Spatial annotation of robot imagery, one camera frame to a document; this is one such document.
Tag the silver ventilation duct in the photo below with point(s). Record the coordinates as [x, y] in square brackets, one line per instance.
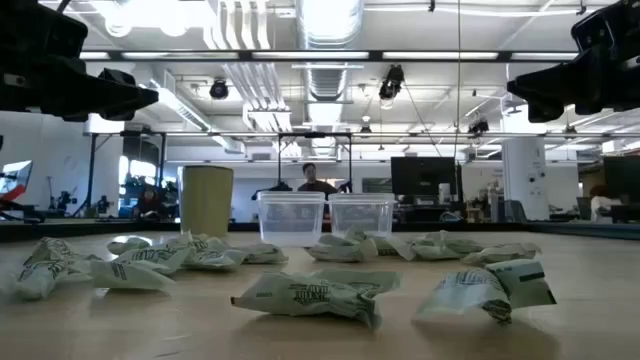
[327, 30]

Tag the clear plastic container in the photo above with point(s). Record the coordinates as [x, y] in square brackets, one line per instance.
[291, 220]
[361, 212]

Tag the black overhead frame bar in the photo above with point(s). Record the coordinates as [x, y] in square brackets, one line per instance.
[310, 55]

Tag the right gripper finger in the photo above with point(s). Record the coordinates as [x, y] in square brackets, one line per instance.
[560, 82]
[542, 112]

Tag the red bar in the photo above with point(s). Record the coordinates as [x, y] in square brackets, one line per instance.
[12, 197]

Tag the white packet with dark stripe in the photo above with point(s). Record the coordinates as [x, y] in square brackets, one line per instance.
[465, 292]

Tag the yellow-green paper cup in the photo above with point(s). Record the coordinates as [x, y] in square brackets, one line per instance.
[206, 200]

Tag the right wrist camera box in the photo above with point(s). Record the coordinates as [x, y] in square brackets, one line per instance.
[610, 25]

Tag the grey office chair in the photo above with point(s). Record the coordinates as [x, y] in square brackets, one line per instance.
[515, 211]

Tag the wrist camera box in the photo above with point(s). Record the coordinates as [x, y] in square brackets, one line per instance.
[35, 30]
[610, 25]

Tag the person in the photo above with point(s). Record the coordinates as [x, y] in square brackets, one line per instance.
[602, 202]
[315, 185]
[149, 202]

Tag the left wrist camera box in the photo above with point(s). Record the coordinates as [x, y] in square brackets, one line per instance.
[35, 30]

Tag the black hanging camera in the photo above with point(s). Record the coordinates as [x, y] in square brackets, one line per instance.
[391, 82]
[478, 126]
[218, 90]

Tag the black table edge rail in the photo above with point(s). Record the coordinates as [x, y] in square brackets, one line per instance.
[100, 227]

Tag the tilted screen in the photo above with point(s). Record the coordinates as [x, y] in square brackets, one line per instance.
[15, 175]

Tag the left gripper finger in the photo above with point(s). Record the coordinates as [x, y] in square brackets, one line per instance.
[117, 76]
[100, 102]

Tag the white round pillar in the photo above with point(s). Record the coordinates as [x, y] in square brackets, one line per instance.
[525, 170]

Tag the black monitor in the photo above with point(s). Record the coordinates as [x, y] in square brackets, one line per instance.
[622, 177]
[422, 175]

